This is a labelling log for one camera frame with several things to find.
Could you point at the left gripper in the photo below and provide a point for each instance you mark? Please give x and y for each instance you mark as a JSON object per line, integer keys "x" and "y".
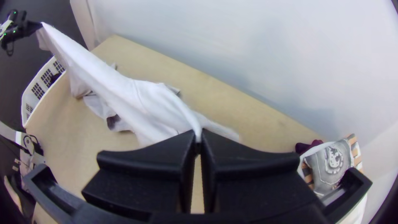
{"x": 29, "y": 28}

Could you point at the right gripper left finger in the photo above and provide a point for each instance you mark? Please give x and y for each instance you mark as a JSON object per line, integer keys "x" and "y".
{"x": 146, "y": 177}

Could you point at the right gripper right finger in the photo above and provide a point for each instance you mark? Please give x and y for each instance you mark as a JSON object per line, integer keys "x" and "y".
{"x": 248, "y": 180}

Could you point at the light grey t-shirt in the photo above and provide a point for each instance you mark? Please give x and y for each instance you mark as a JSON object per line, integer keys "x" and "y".
{"x": 149, "y": 105}

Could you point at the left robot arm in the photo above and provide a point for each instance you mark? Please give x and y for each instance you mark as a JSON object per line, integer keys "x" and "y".
{"x": 7, "y": 28}

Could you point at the white laundry basket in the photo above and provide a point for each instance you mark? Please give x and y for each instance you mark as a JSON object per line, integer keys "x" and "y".
{"x": 34, "y": 90}

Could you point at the pile of folded clothes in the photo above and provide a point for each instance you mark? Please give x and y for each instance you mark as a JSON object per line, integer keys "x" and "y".
{"x": 329, "y": 161}

